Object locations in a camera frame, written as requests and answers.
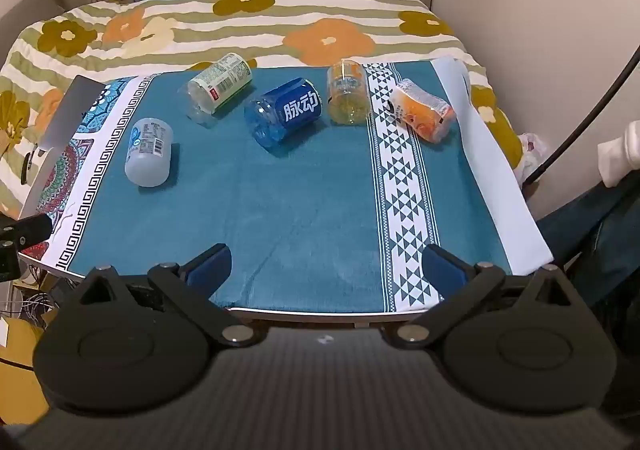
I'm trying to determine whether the dark blue jeans leg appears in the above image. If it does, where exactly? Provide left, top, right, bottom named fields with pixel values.
left=537, top=170, right=639, bottom=306

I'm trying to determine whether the floral striped bed quilt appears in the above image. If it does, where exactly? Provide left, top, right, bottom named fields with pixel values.
left=1, top=0, right=524, bottom=218

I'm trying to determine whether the teal patterned table cloth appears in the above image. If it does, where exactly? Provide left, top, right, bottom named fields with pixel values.
left=34, top=57, right=552, bottom=314

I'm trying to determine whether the white cloth sleeve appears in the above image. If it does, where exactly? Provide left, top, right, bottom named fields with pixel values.
left=598, top=121, right=640, bottom=188

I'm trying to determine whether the grey upholstered headboard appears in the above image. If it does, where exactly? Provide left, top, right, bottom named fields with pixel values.
left=0, top=0, right=65, bottom=64

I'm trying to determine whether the blue plastic cup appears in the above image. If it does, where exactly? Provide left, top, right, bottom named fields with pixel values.
left=244, top=77, right=322, bottom=150

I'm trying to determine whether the black cable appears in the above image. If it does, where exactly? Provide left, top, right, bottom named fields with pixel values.
left=520, top=45, right=640, bottom=189

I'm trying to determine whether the black pen on bed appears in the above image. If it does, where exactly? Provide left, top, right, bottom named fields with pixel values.
left=21, top=147, right=37, bottom=184

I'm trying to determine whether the white plastic bag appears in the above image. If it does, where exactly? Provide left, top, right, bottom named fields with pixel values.
left=514, top=132, right=548, bottom=186

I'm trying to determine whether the grey apple laptop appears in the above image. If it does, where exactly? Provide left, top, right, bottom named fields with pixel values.
left=18, top=75, right=105, bottom=218

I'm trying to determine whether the white translucent plastic cup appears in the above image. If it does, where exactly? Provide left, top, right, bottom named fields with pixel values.
left=125, top=118, right=174, bottom=188

